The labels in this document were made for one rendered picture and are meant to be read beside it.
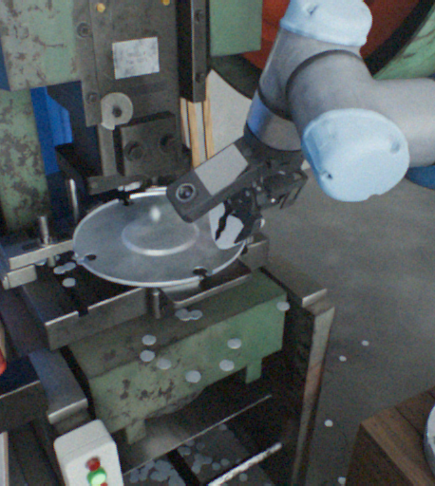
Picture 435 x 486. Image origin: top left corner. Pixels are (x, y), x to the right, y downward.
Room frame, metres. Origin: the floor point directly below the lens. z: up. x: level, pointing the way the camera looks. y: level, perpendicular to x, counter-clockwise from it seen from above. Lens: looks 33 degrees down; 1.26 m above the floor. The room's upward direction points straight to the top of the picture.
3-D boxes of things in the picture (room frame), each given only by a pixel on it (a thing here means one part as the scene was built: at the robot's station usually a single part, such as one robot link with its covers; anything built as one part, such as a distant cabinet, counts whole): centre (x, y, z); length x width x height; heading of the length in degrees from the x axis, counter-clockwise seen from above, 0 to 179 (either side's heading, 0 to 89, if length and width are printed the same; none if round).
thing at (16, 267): (0.76, 0.31, 0.76); 0.17 x 0.06 x 0.10; 123
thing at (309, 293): (1.12, 0.02, 0.45); 0.92 x 0.12 x 0.90; 33
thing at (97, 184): (0.86, 0.17, 0.86); 0.20 x 0.16 x 0.05; 123
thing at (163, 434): (0.87, 0.17, 0.31); 0.43 x 0.42 x 0.01; 123
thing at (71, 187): (0.86, 0.27, 0.81); 0.02 x 0.02 x 0.14; 33
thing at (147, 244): (0.75, 0.10, 0.78); 0.29 x 0.29 x 0.01
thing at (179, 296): (0.71, 0.07, 0.72); 0.25 x 0.14 x 0.14; 33
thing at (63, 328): (0.86, 0.17, 0.68); 0.45 x 0.30 x 0.06; 123
